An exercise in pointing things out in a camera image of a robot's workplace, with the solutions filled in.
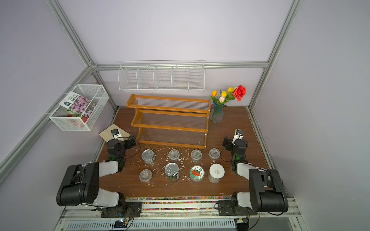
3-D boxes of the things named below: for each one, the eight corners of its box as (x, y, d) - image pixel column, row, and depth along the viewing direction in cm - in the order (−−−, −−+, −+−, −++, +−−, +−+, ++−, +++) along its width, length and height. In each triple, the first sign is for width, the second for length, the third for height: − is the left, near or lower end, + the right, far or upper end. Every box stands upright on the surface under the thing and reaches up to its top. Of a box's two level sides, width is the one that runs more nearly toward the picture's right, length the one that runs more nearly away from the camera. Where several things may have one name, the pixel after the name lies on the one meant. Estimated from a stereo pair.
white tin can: (208, 183, 84) (210, 178, 76) (207, 169, 89) (209, 163, 82) (222, 183, 84) (225, 178, 76) (220, 169, 89) (223, 163, 82)
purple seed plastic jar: (169, 162, 92) (168, 158, 87) (170, 153, 96) (169, 149, 91) (179, 162, 92) (178, 158, 87) (179, 153, 96) (179, 149, 91)
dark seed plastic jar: (209, 161, 92) (210, 157, 88) (208, 152, 96) (209, 148, 91) (219, 161, 92) (220, 157, 88) (218, 152, 96) (219, 148, 91)
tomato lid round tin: (190, 184, 84) (190, 179, 77) (190, 171, 89) (190, 165, 82) (203, 184, 84) (204, 179, 77) (202, 171, 89) (203, 165, 82)
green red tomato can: (167, 182, 85) (164, 176, 75) (168, 170, 89) (165, 162, 80) (179, 182, 85) (177, 176, 75) (179, 170, 89) (178, 162, 80)
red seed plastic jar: (141, 183, 84) (138, 180, 79) (143, 173, 88) (140, 169, 83) (152, 183, 84) (150, 180, 79) (154, 173, 88) (152, 169, 83)
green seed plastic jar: (191, 162, 92) (191, 158, 87) (191, 153, 96) (191, 149, 91) (201, 162, 92) (202, 158, 87) (201, 153, 96) (201, 149, 91)
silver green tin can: (142, 164, 92) (139, 160, 87) (145, 153, 96) (142, 149, 92) (154, 164, 92) (152, 160, 87) (155, 153, 96) (154, 149, 92)
